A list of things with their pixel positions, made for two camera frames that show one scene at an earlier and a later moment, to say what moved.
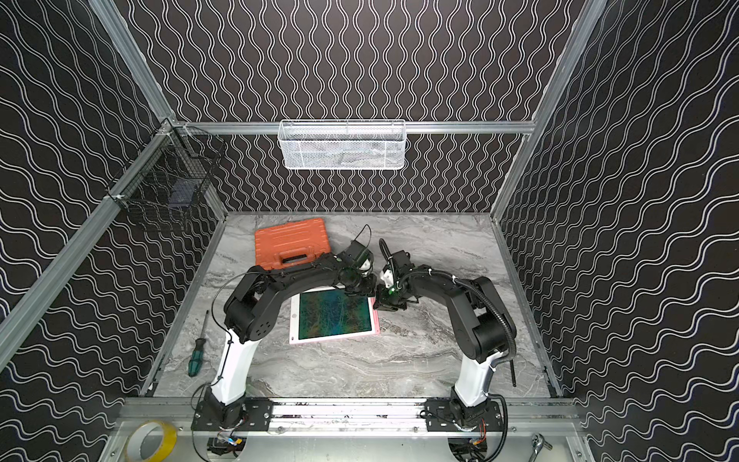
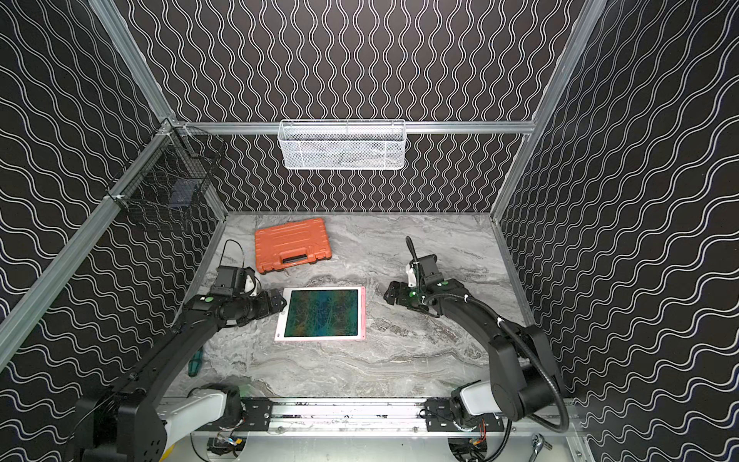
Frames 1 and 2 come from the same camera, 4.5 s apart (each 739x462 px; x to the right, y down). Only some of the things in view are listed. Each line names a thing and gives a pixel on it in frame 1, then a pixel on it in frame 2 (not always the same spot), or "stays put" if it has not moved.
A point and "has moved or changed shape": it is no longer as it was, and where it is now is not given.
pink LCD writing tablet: x=328 y=314 has moved or changed shape
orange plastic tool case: x=291 y=244 stays put
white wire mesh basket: x=342 y=144 stays put
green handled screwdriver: x=197 y=358 stays put
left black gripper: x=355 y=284 to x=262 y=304
